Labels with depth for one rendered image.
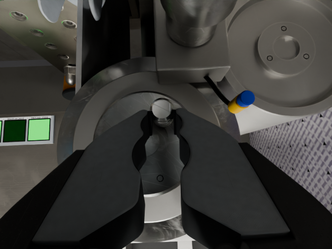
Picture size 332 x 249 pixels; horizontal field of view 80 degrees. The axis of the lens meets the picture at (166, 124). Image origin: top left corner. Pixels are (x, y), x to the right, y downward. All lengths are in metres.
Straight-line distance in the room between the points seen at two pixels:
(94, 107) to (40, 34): 0.32
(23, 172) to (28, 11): 0.36
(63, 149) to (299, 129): 0.26
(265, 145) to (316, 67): 0.19
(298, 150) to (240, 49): 0.16
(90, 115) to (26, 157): 0.44
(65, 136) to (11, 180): 0.45
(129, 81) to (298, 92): 0.14
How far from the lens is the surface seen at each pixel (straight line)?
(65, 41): 0.47
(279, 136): 0.33
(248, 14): 0.22
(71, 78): 0.56
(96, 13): 0.20
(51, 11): 0.22
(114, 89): 0.17
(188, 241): 0.53
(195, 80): 0.16
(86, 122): 0.17
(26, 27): 0.46
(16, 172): 0.61
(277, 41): 0.21
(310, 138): 0.28
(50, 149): 0.57
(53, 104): 2.82
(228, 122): 0.17
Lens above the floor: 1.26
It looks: 9 degrees down
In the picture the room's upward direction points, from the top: 177 degrees clockwise
